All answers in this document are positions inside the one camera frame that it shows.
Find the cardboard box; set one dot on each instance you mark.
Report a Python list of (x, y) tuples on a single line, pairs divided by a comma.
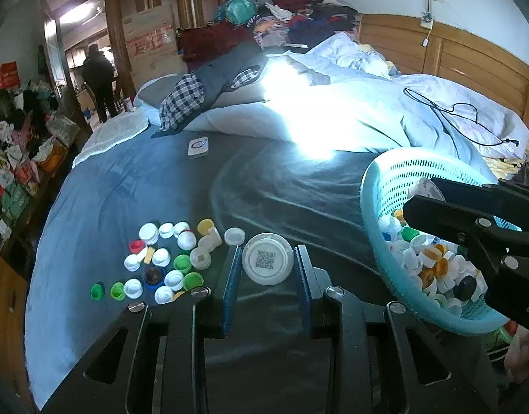
[(150, 37)]

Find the person in dark clothes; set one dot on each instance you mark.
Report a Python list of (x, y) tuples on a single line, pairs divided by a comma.
[(98, 74)]

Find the white small device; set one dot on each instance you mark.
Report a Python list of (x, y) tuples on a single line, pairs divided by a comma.
[(198, 147)]

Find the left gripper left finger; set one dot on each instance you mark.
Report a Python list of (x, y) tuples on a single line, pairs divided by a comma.
[(200, 314)]

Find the blue cap with brown cap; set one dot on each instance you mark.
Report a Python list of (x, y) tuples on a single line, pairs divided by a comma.
[(154, 277)]

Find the white QR code cap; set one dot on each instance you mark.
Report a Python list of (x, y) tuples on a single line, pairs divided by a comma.
[(267, 259)]

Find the light green bottle cap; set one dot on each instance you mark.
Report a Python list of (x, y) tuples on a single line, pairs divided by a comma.
[(117, 291)]

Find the white bottle cap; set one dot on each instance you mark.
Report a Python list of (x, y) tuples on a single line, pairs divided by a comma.
[(133, 288)]

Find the teal plastic basket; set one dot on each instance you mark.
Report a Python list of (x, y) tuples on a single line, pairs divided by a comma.
[(398, 248)]

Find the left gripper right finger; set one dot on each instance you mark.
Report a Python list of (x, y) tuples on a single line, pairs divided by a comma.
[(333, 313)]

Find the red bottle cap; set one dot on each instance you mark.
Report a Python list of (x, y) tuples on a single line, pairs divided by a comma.
[(136, 246)]

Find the white duvet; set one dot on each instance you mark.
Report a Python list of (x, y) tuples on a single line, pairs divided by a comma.
[(341, 96)]

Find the plaid shirt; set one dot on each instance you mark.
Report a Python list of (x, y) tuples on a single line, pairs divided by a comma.
[(185, 99)]

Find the grey blue bed blanket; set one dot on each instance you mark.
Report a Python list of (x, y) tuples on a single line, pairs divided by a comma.
[(266, 364)]

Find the yellow bottle cap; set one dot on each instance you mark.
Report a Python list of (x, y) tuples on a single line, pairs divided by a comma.
[(204, 226)]

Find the pile of clothes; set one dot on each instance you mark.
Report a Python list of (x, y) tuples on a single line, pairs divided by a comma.
[(283, 24)]

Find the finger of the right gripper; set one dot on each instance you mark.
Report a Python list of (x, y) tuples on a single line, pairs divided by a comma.
[(491, 228), (475, 193)]

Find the pile of bags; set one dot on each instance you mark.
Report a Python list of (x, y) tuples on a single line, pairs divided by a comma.
[(35, 139)]

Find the wooden headboard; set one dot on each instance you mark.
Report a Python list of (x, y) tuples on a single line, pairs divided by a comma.
[(453, 54)]

